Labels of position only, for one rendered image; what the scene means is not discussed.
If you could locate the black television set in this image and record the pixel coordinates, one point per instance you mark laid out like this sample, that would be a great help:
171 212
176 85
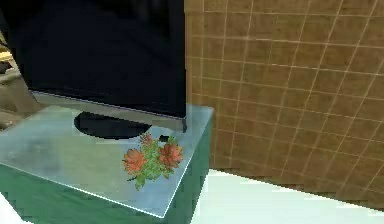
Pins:
100 53

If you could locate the orange flowering house plant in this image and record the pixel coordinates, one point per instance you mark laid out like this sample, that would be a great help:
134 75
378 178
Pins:
151 159

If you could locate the green glass-topped cabinet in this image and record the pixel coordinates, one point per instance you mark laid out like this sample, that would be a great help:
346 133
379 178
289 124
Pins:
63 166

